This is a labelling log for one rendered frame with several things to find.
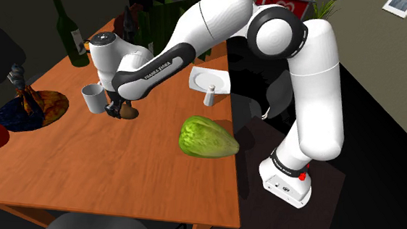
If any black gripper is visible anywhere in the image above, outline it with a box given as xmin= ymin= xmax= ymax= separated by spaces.
xmin=103 ymin=89 xmax=126 ymax=120

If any brown potato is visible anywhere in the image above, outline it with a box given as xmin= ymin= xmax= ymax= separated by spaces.
xmin=119 ymin=104 xmax=140 ymax=122

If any white cup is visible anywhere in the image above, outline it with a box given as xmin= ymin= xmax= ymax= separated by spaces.
xmin=80 ymin=83 xmax=110 ymax=115

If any dark blue and orange plate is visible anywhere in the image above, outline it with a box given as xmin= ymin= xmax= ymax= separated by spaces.
xmin=0 ymin=87 xmax=71 ymax=136

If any wooden table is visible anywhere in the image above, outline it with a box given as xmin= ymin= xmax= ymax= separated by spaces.
xmin=0 ymin=9 xmax=254 ymax=229

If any dark green wine bottle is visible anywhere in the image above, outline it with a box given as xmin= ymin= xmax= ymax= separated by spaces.
xmin=47 ymin=0 xmax=94 ymax=69

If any colourful twisted figure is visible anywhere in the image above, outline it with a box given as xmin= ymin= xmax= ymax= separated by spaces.
xmin=4 ymin=62 xmax=49 ymax=118

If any dark brown figure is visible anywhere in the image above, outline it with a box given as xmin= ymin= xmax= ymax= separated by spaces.
xmin=112 ymin=1 xmax=143 ymax=44

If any green lettuce head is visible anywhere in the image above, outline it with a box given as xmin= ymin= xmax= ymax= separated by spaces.
xmin=177 ymin=114 xmax=243 ymax=162

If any white square plate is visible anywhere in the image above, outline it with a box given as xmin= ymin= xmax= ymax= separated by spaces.
xmin=188 ymin=65 xmax=233 ymax=96

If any white salt shaker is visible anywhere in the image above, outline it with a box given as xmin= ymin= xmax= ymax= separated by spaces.
xmin=203 ymin=84 xmax=217 ymax=107

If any tall green bottle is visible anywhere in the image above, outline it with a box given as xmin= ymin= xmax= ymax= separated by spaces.
xmin=153 ymin=0 xmax=198 ymax=55

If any grey chair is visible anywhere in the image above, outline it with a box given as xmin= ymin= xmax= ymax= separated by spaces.
xmin=42 ymin=210 xmax=158 ymax=229

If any dark robot stand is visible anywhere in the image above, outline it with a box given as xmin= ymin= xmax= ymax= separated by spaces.
xmin=214 ymin=113 xmax=351 ymax=229

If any red metal rack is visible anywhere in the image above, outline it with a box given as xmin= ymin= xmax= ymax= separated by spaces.
xmin=253 ymin=0 xmax=319 ymax=22

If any green potted plant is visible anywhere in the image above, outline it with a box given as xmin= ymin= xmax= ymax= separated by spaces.
xmin=309 ymin=0 xmax=337 ymax=22

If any white framed wall picture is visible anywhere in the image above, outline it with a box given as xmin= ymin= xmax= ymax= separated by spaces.
xmin=381 ymin=0 xmax=407 ymax=20

